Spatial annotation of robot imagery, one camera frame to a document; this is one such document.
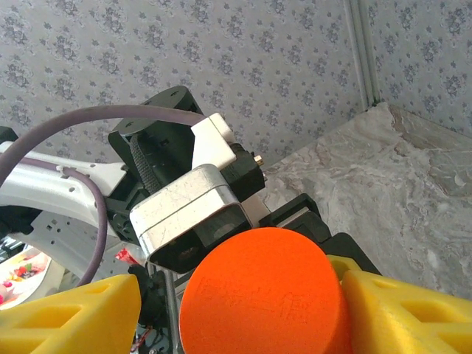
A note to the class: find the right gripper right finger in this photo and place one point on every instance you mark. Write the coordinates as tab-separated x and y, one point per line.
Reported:
368	302

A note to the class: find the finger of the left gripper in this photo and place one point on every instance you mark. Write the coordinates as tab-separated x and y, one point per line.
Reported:
350	250

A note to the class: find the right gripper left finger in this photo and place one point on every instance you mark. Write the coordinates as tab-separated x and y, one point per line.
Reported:
121	295

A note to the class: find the orange bottle cap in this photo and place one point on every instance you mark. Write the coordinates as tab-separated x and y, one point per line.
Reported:
258	287

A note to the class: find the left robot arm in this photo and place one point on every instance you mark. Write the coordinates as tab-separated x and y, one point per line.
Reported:
44	184

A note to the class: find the colourful printed packaging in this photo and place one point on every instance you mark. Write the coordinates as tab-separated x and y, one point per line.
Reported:
22	273

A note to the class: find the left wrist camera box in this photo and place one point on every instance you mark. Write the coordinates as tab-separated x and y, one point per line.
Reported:
177	214

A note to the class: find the aluminium corner post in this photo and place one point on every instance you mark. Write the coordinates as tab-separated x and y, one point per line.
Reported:
363	55

